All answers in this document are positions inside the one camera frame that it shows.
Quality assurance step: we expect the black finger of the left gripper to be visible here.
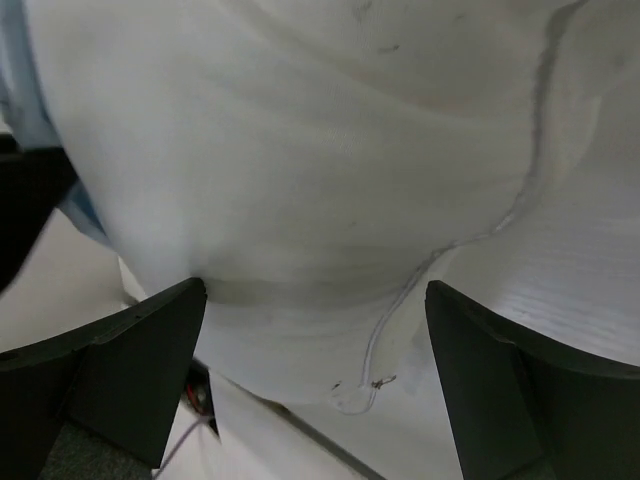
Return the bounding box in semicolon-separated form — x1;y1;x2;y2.
0;133;78;290

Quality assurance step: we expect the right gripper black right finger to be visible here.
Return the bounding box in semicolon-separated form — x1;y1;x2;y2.
425;281;639;479

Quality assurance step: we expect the white pillow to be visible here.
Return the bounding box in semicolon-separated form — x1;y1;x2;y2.
25;1;639;414

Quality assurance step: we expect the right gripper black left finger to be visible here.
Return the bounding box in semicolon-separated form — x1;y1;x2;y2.
1;279;206;479

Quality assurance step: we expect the light blue pillowcase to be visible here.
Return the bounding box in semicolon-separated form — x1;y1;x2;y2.
1;1;111;248

